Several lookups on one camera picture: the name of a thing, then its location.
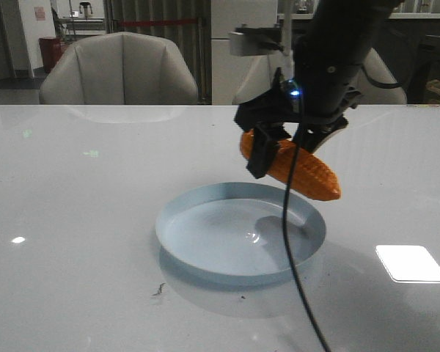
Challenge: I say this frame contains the left beige upholstered chair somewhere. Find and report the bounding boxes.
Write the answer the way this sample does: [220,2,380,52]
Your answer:
[39,32,198,105]

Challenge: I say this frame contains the black gripper with corn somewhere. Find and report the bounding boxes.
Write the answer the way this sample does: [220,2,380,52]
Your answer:
[235,67,361,179]

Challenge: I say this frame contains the red barrier belt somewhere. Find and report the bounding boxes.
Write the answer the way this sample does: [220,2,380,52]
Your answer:
[117,18,198,27]

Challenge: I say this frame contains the white cabinet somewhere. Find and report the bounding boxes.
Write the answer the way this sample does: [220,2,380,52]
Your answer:
[210,0,278,105]

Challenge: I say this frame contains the black robot arm with corn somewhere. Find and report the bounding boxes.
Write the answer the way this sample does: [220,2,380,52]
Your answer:
[230,1,398,178]

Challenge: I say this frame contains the right beige upholstered chair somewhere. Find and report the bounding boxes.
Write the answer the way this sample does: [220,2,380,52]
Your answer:
[232,49,407,105]

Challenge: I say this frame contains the black hanging cable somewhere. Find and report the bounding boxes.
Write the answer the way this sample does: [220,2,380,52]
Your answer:
[281,78,333,352]

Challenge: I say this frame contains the dark wooden side chair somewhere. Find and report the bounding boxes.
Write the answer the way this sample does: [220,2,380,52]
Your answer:
[406,35,440,104]

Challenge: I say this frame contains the red bin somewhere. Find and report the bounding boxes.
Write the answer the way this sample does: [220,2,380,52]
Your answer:
[39,37,62,73]

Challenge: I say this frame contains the orange plastic corn cob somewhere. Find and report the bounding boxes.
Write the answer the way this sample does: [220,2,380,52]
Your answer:
[239,128,342,202]

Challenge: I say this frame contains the beige upholstered chair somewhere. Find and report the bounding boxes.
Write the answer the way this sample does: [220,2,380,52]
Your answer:
[232,49,407,105]
[39,32,198,105]

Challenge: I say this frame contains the light blue round plate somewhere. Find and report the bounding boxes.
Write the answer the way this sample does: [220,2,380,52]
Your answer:
[155,182,326,286]

